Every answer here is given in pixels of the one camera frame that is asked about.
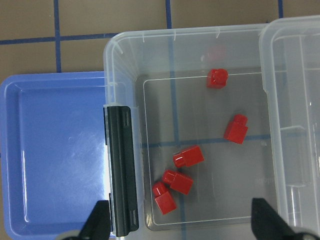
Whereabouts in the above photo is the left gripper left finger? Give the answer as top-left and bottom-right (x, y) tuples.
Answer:
(77, 200), (111, 240)

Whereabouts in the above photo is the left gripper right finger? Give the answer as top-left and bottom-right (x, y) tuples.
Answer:
(251, 198), (296, 240)

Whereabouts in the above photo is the red block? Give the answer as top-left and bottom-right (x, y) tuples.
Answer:
(152, 181), (177, 215)
(173, 145), (205, 168)
(162, 169), (194, 195)
(206, 68), (229, 89)
(223, 114), (248, 144)

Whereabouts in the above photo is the clear plastic box lid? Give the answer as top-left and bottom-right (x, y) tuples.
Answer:
(259, 15), (320, 234)

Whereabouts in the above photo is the red block in box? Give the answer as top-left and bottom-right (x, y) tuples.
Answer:
(152, 181), (177, 215)
(223, 114), (248, 144)
(162, 169), (194, 195)
(206, 68), (229, 89)

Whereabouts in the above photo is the clear plastic storage box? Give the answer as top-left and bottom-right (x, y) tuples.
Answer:
(104, 24), (278, 240)

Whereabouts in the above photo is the blue plastic tray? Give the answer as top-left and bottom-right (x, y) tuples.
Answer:
(0, 71), (110, 240)

